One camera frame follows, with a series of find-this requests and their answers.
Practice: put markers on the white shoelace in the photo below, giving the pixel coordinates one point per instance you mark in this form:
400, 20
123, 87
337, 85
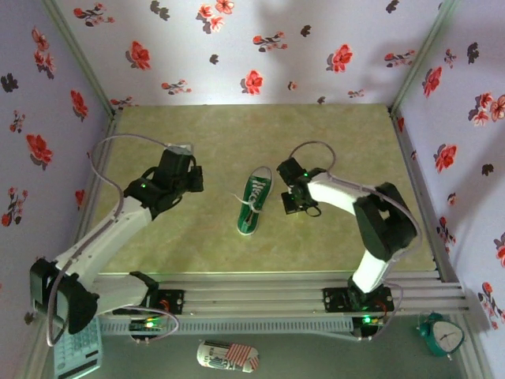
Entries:
246, 202

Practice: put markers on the green canvas sneaker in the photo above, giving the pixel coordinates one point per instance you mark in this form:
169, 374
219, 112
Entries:
248, 225

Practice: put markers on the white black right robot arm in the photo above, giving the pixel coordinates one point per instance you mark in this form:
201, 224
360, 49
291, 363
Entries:
335, 195

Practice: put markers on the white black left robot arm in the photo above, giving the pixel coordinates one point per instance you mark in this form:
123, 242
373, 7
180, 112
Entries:
106, 233

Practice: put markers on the small controller circuit board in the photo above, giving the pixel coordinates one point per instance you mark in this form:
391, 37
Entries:
369, 321
148, 326

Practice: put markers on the pale teal calculator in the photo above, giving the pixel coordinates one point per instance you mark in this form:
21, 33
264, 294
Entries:
79, 355

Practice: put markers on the teal alarm clock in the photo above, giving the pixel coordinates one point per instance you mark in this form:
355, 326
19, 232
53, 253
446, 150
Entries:
444, 337

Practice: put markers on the aluminium side rail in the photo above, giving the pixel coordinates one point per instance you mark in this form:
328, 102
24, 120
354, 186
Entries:
109, 134
410, 158

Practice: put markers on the aluminium base frame rail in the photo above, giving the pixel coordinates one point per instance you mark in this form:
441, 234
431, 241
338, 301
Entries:
256, 296

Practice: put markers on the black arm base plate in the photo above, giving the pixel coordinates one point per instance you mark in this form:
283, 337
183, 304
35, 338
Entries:
175, 302
335, 300

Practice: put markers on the aluminium corner post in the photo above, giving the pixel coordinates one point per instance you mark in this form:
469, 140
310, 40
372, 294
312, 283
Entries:
420, 59
83, 59

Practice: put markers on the aluminium lower post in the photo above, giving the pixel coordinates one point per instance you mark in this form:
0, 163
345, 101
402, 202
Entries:
33, 355
482, 367

